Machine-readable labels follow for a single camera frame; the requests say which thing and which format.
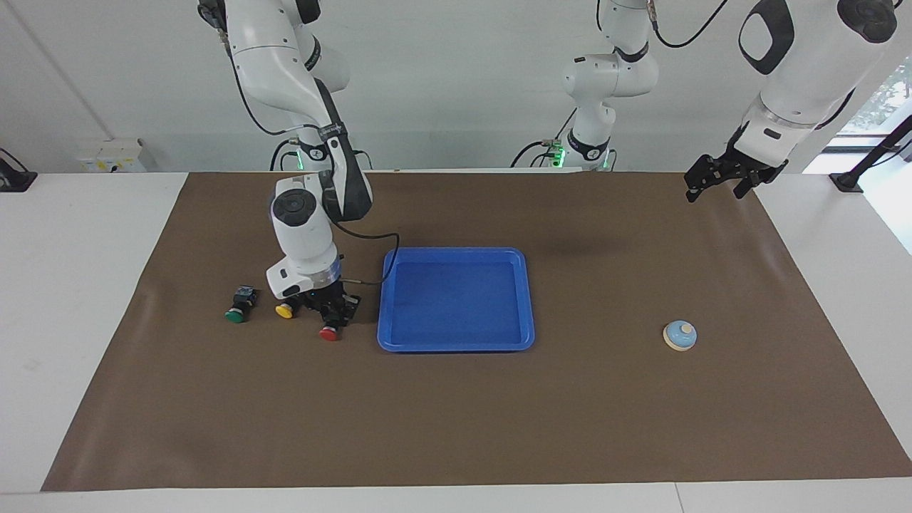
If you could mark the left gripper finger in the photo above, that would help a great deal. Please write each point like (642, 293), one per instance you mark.
(693, 193)
(743, 188)

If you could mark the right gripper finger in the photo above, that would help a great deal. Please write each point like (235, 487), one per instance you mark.
(324, 315)
(351, 313)

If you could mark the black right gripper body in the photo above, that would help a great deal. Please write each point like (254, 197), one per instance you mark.
(328, 296)

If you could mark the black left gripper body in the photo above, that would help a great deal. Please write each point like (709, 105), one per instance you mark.
(723, 168)

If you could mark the red push button switch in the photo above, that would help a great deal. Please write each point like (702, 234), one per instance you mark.
(329, 333)

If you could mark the yellow push button switch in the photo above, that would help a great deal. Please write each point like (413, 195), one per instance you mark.
(284, 311)

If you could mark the green push button switch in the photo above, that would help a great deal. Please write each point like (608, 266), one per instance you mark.
(244, 296)

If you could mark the light blue desk bell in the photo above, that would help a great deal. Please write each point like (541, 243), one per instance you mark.
(680, 338)

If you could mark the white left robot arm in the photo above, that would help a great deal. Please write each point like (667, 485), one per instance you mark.
(805, 78)

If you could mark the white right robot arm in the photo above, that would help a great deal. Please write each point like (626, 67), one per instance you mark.
(303, 235)

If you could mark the blue plastic tray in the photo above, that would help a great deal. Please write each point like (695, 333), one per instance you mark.
(456, 313)

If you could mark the brown table mat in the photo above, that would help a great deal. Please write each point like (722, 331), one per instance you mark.
(456, 420)

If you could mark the window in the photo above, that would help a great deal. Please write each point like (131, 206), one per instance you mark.
(887, 100)

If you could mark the black camera stand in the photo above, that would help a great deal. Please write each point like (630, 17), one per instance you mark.
(848, 179)

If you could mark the white wall socket box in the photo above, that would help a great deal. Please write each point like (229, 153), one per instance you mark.
(110, 157)

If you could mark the black clamp mount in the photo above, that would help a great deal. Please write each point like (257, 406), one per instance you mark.
(14, 179)

